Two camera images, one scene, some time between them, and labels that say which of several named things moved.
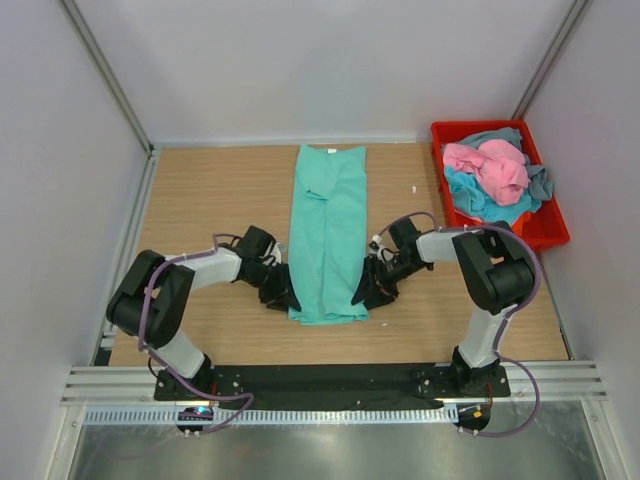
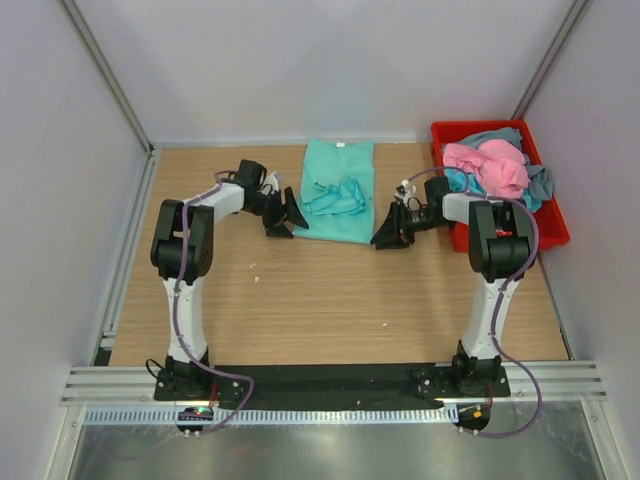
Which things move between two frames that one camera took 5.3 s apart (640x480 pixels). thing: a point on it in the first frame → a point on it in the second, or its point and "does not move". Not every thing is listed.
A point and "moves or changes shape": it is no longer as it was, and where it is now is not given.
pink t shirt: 501,166 does not move
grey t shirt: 540,179 does not move
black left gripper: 286,297 → 292,215
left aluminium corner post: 78,20 does not move
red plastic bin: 545,224 does not move
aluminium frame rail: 113,386 does not move
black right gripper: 378,292 → 389,230
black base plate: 299,386 does not move
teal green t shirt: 329,234 moves or changes shape
